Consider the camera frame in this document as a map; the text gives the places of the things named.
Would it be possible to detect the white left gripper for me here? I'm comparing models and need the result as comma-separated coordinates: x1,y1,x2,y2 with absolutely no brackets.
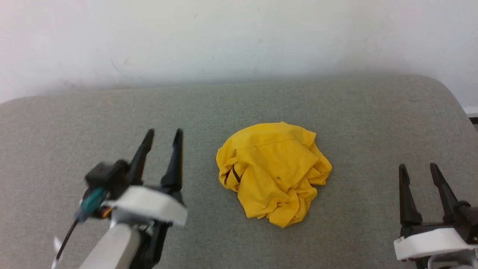
102,128,188,228

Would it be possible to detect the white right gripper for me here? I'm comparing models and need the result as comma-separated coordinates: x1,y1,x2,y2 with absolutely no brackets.
394,162,478,262

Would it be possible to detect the yellow garment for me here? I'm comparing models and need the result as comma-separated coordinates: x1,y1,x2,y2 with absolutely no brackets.
216,121,333,228

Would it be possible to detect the grey fabric sofa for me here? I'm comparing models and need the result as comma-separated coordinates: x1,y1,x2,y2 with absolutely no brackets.
0,74,478,269

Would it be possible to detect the teal cable connector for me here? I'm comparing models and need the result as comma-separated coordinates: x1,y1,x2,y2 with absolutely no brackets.
76,188,108,222

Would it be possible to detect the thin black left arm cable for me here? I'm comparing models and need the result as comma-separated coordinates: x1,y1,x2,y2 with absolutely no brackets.
55,220,80,263

